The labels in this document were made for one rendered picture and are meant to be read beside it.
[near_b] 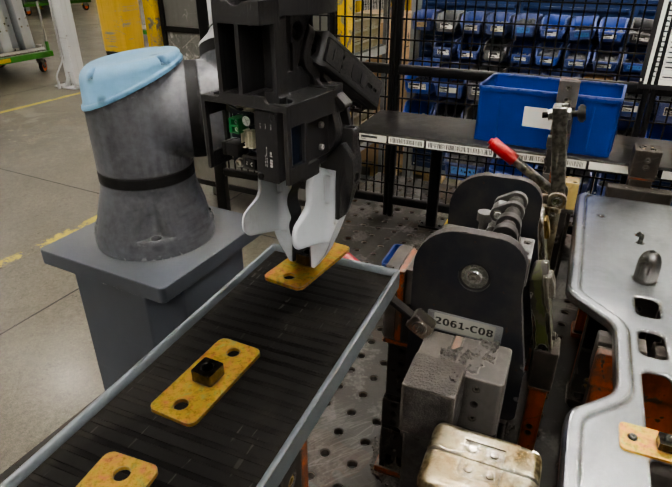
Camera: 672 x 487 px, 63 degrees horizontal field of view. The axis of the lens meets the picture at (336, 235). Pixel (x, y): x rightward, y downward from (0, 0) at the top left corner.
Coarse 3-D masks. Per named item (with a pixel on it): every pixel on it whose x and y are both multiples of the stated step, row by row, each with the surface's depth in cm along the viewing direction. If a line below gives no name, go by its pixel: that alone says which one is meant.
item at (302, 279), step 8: (304, 248) 48; (336, 248) 50; (344, 248) 50; (296, 256) 47; (304, 256) 46; (328, 256) 48; (336, 256) 48; (280, 264) 47; (288, 264) 47; (296, 264) 47; (304, 264) 47; (320, 264) 47; (328, 264) 47; (272, 272) 46; (280, 272) 46; (288, 272) 46; (296, 272) 46; (304, 272) 46; (312, 272) 46; (320, 272) 46; (272, 280) 45; (280, 280) 45; (288, 280) 45; (296, 280) 45; (304, 280) 45; (312, 280) 45; (296, 288) 44; (304, 288) 44
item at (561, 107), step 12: (552, 108) 87; (564, 108) 86; (552, 120) 88; (564, 120) 87; (552, 132) 88; (564, 132) 88; (552, 144) 89; (564, 144) 88; (552, 156) 90; (564, 156) 89; (552, 168) 91; (564, 168) 90; (552, 180) 92; (564, 180) 91; (552, 192) 92; (564, 192) 92
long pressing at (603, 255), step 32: (576, 224) 97; (608, 224) 98; (640, 224) 98; (576, 256) 87; (608, 256) 88; (576, 288) 79; (608, 288) 80; (640, 288) 80; (608, 320) 73; (640, 320) 73; (640, 384) 62; (576, 416) 57; (608, 416) 58; (640, 416) 58; (576, 448) 54; (608, 448) 54; (576, 480) 50; (608, 480) 51; (640, 480) 51
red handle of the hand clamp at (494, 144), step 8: (496, 144) 94; (504, 144) 94; (496, 152) 94; (504, 152) 94; (512, 152) 94; (504, 160) 95; (512, 160) 94; (520, 160) 94; (520, 168) 94; (528, 168) 93; (528, 176) 94; (536, 176) 93; (544, 184) 93
